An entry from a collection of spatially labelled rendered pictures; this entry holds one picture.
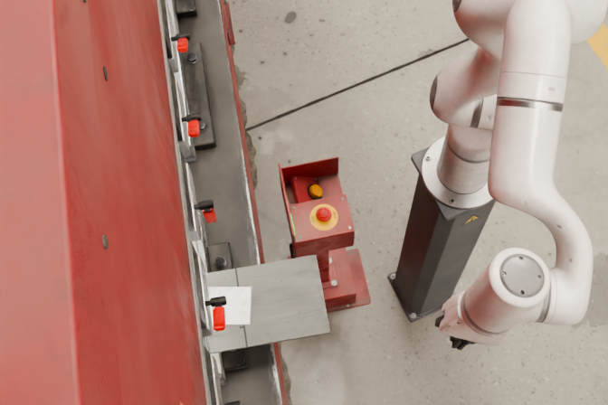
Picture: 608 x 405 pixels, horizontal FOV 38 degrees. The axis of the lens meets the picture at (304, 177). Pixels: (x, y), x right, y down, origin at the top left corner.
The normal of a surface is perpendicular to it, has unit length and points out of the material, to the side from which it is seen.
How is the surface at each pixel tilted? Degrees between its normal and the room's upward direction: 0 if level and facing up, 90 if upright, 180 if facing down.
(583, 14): 57
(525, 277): 8
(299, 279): 0
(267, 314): 0
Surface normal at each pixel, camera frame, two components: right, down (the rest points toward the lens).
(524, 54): -0.58, -0.02
